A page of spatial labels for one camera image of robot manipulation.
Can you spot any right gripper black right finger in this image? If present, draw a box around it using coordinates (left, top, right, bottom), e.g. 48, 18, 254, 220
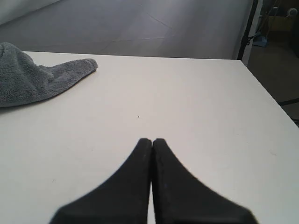
152, 139, 257, 224

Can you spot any cardboard box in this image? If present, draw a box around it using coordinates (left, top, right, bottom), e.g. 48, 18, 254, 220
268, 16, 294, 32

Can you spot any blue dustpan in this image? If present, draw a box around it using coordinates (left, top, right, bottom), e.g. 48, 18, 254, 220
252, 35, 268, 48

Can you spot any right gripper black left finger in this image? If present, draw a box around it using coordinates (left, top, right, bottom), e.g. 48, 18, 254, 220
52, 138, 152, 224

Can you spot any black backdrop stand pole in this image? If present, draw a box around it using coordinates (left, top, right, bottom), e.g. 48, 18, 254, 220
236, 0, 258, 60

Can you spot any grey terry towel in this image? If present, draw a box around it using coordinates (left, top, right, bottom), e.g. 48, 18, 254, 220
0, 42, 98, 108

